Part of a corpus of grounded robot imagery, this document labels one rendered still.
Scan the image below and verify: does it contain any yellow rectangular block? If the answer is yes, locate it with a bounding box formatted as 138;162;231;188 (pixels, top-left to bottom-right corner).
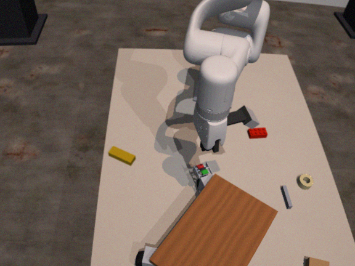
108;146;136;166

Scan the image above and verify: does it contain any small tan wooden block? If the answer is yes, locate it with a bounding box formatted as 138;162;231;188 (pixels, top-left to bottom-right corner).
305;257;329;266

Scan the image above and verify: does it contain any red toy brick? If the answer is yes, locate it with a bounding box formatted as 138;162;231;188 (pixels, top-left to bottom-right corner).
248;127;267;139

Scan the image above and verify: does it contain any grey rectangular bar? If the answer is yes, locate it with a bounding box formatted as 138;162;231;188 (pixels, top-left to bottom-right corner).
281;185;292;209

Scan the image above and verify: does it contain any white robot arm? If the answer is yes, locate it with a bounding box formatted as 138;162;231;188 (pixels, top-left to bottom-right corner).
183;0;270;129

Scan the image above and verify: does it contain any beige roll of tape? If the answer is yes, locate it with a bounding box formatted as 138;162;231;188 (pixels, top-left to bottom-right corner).
298;174;314;190

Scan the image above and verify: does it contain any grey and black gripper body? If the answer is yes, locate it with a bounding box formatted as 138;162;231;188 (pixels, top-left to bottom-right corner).
193;102;227;150

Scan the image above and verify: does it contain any brown wooden dolly with black caster wheels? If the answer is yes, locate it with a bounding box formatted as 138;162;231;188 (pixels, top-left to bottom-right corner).
135;162;278;266

